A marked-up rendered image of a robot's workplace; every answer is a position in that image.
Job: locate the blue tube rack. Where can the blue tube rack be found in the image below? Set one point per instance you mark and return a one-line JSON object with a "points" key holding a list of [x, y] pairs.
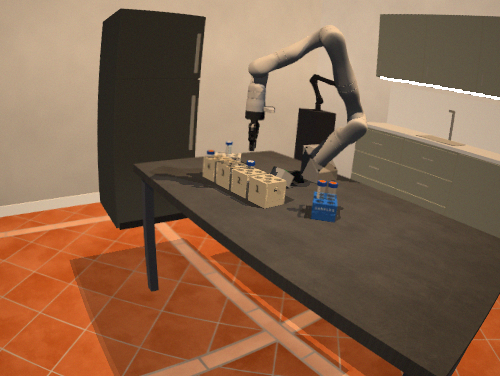
{"points": [[324, 211]]}

